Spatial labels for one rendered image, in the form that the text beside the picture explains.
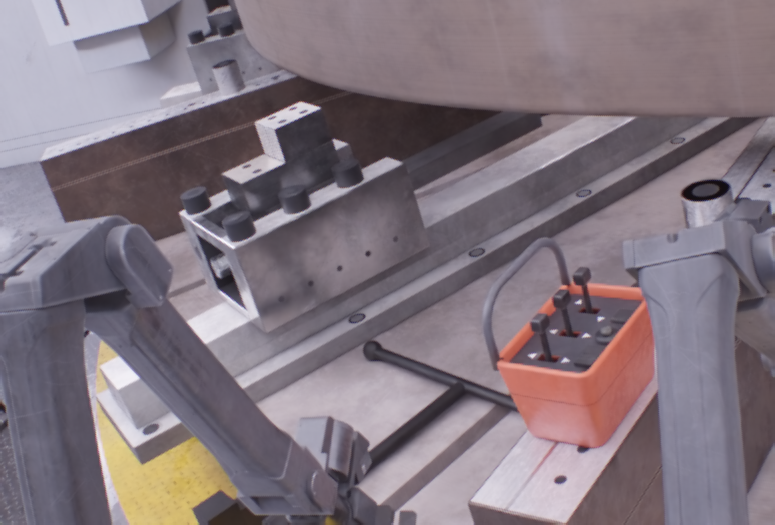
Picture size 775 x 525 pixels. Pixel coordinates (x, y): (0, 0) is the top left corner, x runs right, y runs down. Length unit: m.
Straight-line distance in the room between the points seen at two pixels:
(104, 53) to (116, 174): 2.08
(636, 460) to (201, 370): 0.64
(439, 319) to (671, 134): 0.92
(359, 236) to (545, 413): 1.12
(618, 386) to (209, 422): 0.56
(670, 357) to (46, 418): 0.44
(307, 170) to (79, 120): 3.77
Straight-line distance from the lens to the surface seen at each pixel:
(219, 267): 2.47
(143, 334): 0.88
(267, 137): 2.41
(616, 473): 1.33
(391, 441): 2.07
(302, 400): 2.34
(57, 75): 6.04
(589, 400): 1.28
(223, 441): 1.00
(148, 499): 2.83
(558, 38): 1.85
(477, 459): 2.00
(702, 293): 0.74
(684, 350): 0.74
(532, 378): 1.29
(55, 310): 0.78
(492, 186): 2.69
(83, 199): 3.47
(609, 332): 1.32
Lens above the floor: 1.51
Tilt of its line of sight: 23 degrees down
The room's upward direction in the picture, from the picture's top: 17 degrees counter-clockwise
